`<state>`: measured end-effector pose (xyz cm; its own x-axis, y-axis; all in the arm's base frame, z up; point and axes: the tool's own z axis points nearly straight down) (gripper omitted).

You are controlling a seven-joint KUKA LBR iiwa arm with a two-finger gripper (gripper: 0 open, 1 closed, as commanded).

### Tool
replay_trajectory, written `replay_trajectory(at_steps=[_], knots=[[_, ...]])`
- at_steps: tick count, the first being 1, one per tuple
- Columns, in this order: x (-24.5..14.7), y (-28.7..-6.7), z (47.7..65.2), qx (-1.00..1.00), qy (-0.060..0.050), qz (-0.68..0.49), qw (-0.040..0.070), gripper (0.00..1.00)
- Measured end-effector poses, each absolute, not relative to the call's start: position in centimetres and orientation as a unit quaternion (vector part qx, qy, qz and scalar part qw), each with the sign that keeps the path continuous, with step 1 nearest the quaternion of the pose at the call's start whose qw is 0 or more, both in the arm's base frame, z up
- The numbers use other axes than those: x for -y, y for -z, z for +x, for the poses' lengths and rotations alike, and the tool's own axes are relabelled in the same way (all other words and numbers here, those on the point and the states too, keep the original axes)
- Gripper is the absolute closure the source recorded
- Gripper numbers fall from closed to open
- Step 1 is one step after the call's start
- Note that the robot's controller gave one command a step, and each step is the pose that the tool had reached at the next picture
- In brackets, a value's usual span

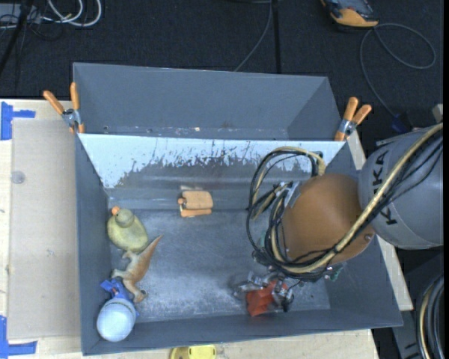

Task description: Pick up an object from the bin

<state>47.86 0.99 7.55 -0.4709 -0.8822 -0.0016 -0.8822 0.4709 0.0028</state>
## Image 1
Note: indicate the red plastic toy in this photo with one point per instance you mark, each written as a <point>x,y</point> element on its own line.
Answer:
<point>260,300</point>

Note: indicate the grey metal bin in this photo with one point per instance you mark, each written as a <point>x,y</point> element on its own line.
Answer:
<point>194,260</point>

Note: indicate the orange toy dinosaur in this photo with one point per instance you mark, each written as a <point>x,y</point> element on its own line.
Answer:
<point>138,266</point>

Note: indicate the yellow rubber duck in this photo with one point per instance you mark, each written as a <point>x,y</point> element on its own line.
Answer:
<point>129,232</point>

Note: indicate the white spray bottle blue nozzle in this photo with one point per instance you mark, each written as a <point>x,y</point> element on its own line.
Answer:
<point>116,318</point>

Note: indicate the pale wood board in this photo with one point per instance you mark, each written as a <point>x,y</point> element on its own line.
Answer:
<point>41,219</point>

